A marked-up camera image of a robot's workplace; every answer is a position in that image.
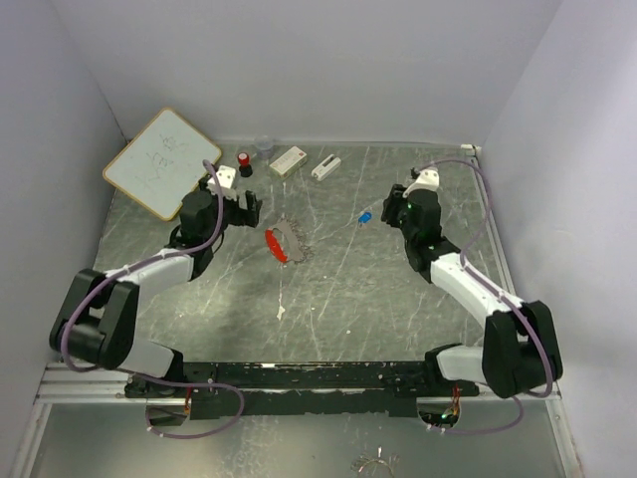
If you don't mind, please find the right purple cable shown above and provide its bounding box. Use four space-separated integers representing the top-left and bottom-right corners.
422 157 554 434

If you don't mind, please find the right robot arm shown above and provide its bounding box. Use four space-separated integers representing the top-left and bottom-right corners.
381 184 563 398

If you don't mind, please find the yellow framed whiteboard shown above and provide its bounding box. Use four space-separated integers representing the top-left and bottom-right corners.
103 108 222 221

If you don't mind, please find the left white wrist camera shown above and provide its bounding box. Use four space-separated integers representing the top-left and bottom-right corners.
206 165 238 200

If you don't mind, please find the aluminium rail frame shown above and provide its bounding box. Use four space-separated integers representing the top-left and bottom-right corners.
37 146 578 477

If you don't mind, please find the purple cable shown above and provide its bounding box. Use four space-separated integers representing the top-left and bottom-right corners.
61 158 246 440
422 157 554 434

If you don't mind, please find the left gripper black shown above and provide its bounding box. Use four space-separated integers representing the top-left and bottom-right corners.
198 177 262 246

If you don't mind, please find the clear jar of paperclips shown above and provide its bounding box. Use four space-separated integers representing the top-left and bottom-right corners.
254 135 274 160

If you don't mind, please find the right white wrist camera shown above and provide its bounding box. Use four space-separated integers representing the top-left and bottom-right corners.
402 167 440 199

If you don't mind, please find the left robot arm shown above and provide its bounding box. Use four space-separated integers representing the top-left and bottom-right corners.
49 189 263 397

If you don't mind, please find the black base bar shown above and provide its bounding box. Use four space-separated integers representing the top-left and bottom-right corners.
124 360 479 420

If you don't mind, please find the red black stamp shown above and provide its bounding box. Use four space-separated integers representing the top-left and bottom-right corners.
237 151 253 178

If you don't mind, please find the white green staple box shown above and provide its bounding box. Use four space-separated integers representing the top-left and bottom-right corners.
269 146 308 179

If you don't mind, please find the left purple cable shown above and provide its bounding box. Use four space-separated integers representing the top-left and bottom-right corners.
61 158 246 440

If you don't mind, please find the blue key tag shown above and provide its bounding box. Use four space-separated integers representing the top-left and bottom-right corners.
357 211 372 225

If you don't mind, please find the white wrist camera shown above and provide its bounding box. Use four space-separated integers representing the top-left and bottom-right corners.
206 165 238 200
402 167 440 199

